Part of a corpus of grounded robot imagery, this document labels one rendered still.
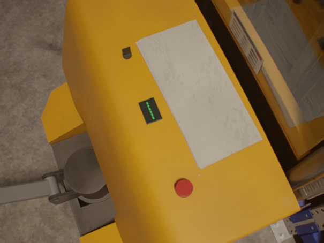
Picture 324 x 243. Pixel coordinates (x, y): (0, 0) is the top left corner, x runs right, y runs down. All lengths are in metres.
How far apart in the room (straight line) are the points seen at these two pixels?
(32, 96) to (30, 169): 0.39
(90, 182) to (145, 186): 0.49
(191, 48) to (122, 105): 0.23
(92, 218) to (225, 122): 0.76
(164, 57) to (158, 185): 0.32
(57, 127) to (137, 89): 0.67
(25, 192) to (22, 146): 0.61
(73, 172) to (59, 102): 0.33
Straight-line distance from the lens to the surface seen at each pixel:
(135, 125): 0.87
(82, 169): 1.33
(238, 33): 0.90
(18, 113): 1.98
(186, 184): 0.80
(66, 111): 1.50
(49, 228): 1.79
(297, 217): 1.61
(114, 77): 0.93
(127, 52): 0.94
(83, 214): 1.46
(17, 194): 1.32
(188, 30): 0.99
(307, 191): 1.32
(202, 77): 0.92
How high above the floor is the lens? 1.71
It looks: 70 degrees down
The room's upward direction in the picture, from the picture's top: straight up
